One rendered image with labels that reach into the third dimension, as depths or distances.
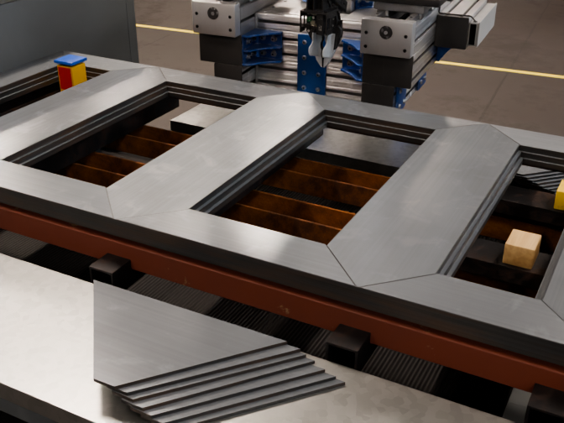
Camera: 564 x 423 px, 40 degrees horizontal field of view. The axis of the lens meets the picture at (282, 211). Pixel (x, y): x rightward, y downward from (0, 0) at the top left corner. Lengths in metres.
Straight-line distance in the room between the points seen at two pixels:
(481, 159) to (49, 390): 0.92
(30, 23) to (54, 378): 1.33
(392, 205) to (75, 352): 0.59
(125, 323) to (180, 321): 0.08
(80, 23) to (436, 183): 1.34
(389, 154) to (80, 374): 1.10
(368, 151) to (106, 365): 1.11
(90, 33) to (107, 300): 1.37
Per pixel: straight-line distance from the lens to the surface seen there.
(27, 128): 1.76
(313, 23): 1.88
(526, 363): 1.11
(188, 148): 1.58
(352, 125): 1.77
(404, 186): 1.43
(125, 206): 1.37
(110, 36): 2.54
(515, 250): 1.36
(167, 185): 1.43
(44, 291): 1.35
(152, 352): 1.11
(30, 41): 2.29
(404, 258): 1.21
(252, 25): 2.27
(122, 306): 1.21
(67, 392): 1.13
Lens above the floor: 1.47
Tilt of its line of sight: 28 degrees down
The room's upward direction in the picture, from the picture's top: straight up
